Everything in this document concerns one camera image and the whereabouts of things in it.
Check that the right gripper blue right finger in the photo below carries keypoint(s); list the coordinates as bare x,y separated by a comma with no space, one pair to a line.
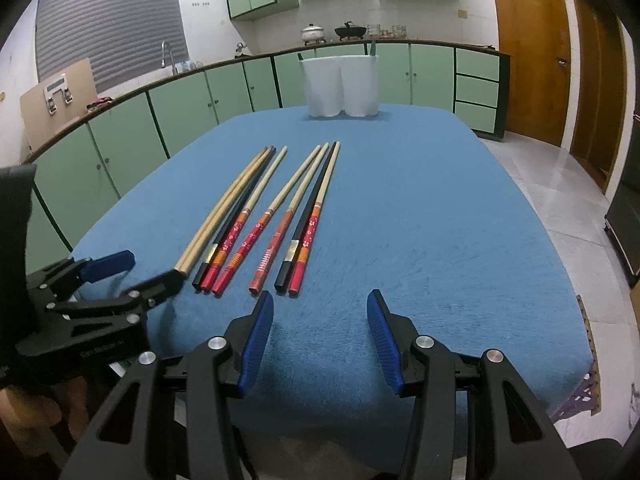
419,367

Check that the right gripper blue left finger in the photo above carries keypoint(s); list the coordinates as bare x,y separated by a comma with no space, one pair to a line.
223,368

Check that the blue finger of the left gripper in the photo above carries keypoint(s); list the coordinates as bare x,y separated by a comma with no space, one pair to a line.
61,279
127,309

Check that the red orange floral chopstick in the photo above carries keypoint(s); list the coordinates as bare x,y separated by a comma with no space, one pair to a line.
225,249
303,252

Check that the black chopstick gold band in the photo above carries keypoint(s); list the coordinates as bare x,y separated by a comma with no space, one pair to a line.
290,258
227,222

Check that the orange patterned bamboo chopstick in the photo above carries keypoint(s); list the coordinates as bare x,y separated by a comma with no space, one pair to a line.
265,262

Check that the green lower kitchen cabinets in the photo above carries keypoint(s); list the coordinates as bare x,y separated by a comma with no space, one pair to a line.
91,164

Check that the blue table cloth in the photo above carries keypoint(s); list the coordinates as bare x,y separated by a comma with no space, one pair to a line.
417,208

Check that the cardboard sheet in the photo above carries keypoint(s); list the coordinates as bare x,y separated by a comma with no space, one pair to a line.
57,102

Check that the chrome faucet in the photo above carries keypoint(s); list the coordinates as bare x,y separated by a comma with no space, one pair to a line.
167,58

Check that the grey window shutter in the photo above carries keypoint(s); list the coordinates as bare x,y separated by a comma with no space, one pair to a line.
122,39

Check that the kettle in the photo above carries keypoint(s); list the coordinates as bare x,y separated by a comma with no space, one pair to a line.
239,50

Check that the white utensil holder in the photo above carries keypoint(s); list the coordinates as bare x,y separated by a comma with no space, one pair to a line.
341,84

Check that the white cooking pot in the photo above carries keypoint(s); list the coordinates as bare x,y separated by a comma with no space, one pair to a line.
313,34

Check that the black wok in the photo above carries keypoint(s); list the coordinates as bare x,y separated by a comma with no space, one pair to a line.
350,31

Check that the brown wooden door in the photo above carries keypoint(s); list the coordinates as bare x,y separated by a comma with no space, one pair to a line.
536,36

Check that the white metal bracket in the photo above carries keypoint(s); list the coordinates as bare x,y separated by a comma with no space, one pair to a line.
59,85

